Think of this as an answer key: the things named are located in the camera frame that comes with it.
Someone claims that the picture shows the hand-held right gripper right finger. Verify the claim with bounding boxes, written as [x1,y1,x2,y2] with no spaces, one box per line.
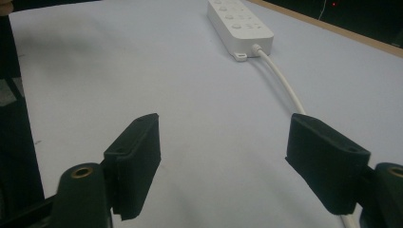
[284,112,372,217]

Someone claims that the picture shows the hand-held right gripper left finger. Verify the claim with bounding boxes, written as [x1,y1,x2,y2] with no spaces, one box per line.
[103,112,162,221]

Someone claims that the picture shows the white power strip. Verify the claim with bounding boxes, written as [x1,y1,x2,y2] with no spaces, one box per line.
[206,0,275,63]

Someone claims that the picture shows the white power cable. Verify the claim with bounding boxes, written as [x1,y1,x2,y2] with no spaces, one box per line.
[251,44,360,228]

